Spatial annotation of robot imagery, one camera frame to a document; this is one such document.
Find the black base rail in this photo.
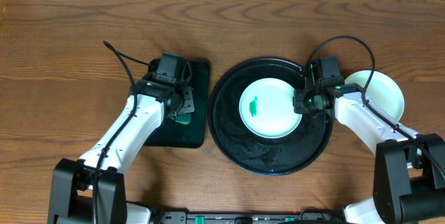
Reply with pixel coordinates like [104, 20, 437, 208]
[149, 208, 346, 224]

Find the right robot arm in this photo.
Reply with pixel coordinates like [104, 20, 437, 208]
[293, 84, 444, 223]

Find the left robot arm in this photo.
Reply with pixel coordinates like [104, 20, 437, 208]
[47, 79, 194, 223]

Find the green sponge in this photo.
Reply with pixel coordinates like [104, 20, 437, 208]
[175, 113, 191, 125]

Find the black rectangular tray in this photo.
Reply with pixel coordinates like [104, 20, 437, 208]
[144, 61, 210, 148]

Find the light green plate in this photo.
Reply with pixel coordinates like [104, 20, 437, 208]
[238, 78, 302, 138]
[334, 70, 405, 133]

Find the round black tray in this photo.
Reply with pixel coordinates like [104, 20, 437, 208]
[207, 57, 333, 176]

